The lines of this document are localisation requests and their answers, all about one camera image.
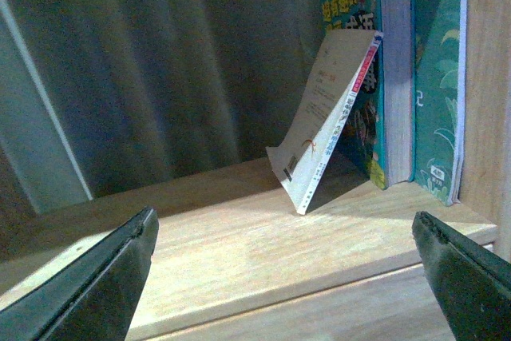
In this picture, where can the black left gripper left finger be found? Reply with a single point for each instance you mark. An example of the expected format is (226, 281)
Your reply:
(94, 297)

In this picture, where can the dark green curtain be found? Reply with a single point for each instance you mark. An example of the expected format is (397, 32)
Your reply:
(105, 96)

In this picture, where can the white book with red spine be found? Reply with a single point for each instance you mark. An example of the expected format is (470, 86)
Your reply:
(336, 77)

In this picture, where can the green leaf cover thin book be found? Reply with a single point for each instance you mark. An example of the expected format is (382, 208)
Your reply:
(440, 66)

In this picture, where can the teal cartoon cover thick book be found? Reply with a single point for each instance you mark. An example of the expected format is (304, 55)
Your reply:
(377, 137)

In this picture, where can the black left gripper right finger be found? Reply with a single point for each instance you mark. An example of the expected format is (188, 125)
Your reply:
(470, 283)

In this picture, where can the light wooden bookshelf cabinet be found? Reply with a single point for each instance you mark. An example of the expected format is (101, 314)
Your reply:
(233, 262)

